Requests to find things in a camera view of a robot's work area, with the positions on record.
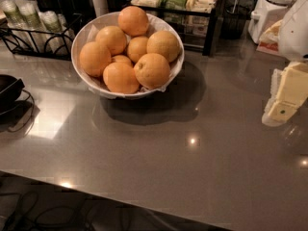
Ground red and white card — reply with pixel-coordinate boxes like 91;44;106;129
257;41;280;56

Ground stacked cups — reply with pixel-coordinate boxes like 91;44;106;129
39;11;75;56
1;0;32;49
19;3;46;53

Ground black shelf with packets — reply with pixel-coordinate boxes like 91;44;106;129
130;0;220;56

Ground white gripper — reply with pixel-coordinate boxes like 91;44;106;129
259;0;308;127

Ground small hidden middle orange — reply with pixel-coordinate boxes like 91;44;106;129
112;55;133;66

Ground right stacked cups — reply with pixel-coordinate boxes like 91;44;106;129
39;11;75;56

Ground left stacked cups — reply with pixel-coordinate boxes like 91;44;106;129
1;0;32;49

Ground white cylinder container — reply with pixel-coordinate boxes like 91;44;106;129
89;0;110;18

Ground black cable on table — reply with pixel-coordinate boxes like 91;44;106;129
0;89;36;134

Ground black wire cup rack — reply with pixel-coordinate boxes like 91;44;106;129
0;13;82;61

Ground white bowl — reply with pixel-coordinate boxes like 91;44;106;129
71;12;185;100

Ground middle stacked cups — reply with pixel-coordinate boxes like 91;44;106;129
19;3;46;53

